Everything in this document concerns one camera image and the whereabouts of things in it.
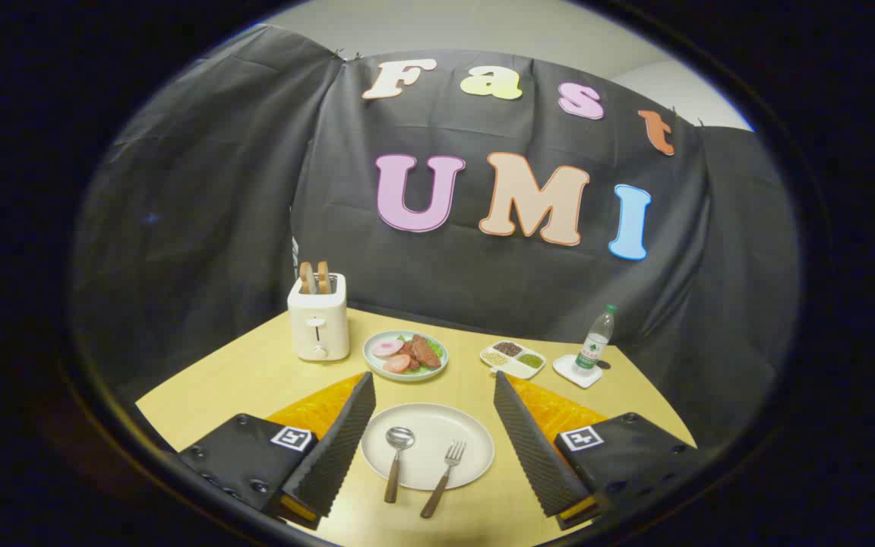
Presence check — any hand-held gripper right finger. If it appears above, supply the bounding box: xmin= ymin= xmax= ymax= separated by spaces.
xmin=493 ymin=371 xmax=703 ymax=531

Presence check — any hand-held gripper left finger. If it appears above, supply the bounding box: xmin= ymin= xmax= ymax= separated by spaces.
xmin=178 ymin=372 xmax=377 ymax=530

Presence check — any white square coaster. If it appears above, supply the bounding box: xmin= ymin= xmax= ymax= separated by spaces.
xmin=552 ymin=354 xmax=604 ymax=390

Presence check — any white three-compartment condiment dish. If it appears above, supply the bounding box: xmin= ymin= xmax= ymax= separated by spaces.
xmin=479 ymin=340 xmax=546 ymax=380

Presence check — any white round plate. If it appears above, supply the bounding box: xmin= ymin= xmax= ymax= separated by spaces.
xmin=361 ymin=403 xmax=496 ymax=492

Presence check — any plate of sliced meat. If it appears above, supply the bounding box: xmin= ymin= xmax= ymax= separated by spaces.
xmin=363 ymin=330 xmax=449 ymax=382

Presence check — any clear plastic water bottle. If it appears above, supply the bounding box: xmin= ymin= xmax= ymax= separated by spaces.
xmin=573 ymin=305 xmax=618 ymax=377

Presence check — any white toaster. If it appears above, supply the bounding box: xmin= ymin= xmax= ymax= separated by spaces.
xmin=287 ymin=273 xmax=350 ymax=362

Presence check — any black backdrop cloth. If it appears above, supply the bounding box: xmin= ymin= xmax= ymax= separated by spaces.
xmin=71 ymin=24 xmax=801 ymax=449

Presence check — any wooden-handled metal spoon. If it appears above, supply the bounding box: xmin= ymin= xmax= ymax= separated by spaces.
xmin=384 ymin=426 xmax=415 ymax=504

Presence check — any wooden-handled metal fork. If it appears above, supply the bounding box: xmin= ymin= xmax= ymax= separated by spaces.
xmin=420 ymin=440 xmax=467 ymax=520

